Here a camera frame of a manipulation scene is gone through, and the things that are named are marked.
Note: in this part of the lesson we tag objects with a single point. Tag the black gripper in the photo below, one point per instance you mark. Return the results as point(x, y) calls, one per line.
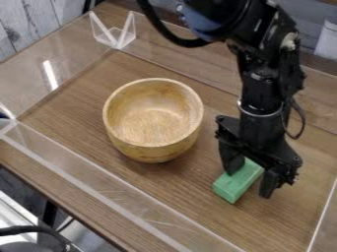
point(256, 136)

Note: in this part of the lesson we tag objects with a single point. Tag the green rectangular block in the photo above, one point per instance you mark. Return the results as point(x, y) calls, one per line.
point(230, 186)

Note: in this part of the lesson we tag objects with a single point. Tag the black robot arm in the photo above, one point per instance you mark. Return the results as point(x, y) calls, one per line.
point(261, 36)

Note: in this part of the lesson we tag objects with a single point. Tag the light wooden bowl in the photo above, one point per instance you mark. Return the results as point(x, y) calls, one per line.
point(153, 118)

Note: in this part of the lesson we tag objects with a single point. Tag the white cylindrical container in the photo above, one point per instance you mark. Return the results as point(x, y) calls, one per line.
point(327, 43)

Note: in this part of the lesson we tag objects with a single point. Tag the black table leg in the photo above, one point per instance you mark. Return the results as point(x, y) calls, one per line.
point(49, 215)

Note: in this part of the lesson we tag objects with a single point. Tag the clear acrylic tray enclosure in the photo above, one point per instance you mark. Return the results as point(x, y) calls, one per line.
point(157, 207)

